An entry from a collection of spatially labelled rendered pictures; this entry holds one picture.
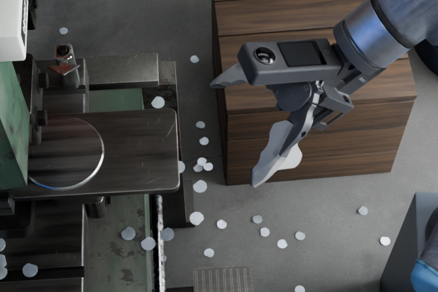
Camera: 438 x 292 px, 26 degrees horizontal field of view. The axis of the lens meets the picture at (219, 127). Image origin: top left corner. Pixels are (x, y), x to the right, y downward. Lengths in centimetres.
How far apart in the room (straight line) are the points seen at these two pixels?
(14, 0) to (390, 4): 41
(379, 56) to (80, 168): 54
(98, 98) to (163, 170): 28
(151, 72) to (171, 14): 88
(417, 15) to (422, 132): 135
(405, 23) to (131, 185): 53
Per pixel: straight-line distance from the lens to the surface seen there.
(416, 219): 177
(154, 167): 141
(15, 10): 89
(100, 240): 152
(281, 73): 105
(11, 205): 144
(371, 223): 225
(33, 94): 128
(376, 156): 223
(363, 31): 107
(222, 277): 200
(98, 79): 167
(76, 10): 257
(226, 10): 210
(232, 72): 117
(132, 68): 167
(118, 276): 149
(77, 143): 144
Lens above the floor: 203
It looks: 60 degrees down
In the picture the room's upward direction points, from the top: straight up
